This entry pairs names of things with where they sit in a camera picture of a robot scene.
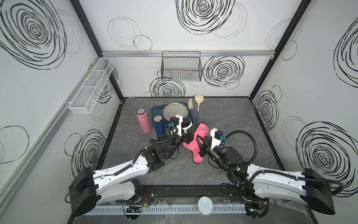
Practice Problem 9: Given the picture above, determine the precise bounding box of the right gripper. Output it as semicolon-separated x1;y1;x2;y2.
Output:
196;133;229;173

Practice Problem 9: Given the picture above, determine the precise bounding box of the pink microfiber cloth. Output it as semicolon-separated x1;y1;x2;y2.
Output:
182;123;209;163

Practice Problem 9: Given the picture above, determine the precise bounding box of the white thermos black lid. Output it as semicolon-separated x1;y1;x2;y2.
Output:
181;117;193;133

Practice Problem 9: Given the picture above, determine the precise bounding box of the blue thermos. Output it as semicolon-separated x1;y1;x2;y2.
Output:
153;115;166;139

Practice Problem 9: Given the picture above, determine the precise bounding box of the pink thermos steel lid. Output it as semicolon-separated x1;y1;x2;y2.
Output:
136;108;152;134

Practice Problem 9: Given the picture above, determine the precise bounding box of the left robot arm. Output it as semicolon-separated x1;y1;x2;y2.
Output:
67;125;198;217

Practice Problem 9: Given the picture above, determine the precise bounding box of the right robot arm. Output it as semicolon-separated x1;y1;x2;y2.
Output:
193;129;345;215

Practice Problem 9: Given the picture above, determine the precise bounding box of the grey round plate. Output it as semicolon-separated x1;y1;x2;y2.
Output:
163;103;188;121

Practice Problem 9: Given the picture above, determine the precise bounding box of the teal plastic tray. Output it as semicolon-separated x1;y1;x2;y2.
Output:
151;102;191;127

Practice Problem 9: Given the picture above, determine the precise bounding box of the white round cap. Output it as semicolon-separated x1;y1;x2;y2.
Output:
197;197;213;216

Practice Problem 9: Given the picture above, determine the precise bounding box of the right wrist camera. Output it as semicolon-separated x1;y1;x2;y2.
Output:
210;128;226;149

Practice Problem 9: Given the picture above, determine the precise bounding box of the cream spatula blue handle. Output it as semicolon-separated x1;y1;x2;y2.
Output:
187;98;196;124

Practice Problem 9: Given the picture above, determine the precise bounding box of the cream ladle grey handle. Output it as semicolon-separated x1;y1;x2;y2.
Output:
194;95;204;123

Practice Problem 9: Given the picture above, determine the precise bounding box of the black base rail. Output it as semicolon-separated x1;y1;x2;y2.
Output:
139;183;269;203

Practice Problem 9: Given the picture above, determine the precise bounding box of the white slotted cable duct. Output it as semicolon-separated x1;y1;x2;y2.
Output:
86;204;247;216

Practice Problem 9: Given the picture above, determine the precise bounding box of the black wire basket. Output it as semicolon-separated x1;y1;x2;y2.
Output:
160;56;203;82

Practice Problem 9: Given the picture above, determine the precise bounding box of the aluminium wall rail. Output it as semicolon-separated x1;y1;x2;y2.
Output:
102;50;276;57

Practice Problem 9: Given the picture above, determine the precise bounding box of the white wire rack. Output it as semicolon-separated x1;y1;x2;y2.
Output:
69;57;116;114

